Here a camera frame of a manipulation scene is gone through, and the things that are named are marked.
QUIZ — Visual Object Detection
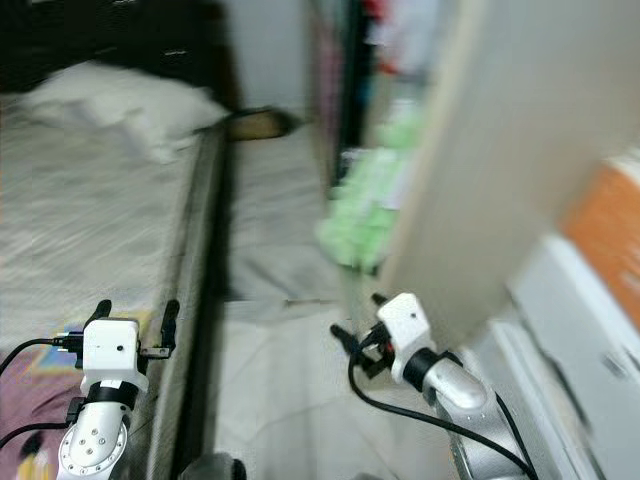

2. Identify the colourful children's book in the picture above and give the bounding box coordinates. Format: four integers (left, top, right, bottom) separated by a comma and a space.
25, 320, 86, 376

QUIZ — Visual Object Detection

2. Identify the white pillow with green leaf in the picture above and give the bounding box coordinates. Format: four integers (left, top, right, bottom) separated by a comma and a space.
20, 62, 229, 166

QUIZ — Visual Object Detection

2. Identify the dark bed base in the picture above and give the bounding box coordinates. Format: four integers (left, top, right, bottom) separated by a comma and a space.
150, 130, 231, 480

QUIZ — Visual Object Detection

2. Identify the light green fabric pile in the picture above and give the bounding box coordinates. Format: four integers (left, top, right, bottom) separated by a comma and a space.
315, 100, 421, 271

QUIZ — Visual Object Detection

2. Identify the white quilted mattress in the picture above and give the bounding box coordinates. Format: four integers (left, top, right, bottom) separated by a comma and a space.
0, 95, 226, 480

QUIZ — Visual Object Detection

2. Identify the pink cartoon print blanket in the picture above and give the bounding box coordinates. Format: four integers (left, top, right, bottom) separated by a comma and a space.
0, 345, 91, 480

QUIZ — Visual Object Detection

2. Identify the grey left robot leg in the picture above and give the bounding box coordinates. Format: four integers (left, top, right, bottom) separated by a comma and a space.
195, 452, 246, 480

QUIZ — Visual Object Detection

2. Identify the white storage unit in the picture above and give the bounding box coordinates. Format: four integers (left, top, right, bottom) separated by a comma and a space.
450, 235, 640, 480

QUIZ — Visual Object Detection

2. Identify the brown floor mat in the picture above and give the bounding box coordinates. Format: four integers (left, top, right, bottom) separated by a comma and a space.
228, 107, 296, 143

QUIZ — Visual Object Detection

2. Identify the beige wardrobe door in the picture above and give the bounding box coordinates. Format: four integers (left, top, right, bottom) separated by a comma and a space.
380, 0, 640, 351

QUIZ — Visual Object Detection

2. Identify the open dark wardrobe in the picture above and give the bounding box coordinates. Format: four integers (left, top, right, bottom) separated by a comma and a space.
305, 0, 461, 281

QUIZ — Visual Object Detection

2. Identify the orange box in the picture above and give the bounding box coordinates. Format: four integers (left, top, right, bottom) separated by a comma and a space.
560, 150, 640, 301

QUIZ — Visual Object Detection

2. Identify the black tufted headboard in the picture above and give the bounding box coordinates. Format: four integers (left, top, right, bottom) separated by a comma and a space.
0, 0, 231, 101

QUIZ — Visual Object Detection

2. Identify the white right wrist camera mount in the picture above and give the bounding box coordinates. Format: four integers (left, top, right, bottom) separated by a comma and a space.
377, 293, 433, 361

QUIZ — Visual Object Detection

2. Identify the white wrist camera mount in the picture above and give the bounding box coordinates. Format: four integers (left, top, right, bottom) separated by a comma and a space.
82, 318, 143, 396
377, 293, 433, 361

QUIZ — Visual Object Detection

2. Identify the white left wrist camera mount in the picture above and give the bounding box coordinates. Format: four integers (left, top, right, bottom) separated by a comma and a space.
82, 318, 143, 396

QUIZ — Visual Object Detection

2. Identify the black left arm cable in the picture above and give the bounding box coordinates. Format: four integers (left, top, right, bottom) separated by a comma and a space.
0, 338, 86, 451

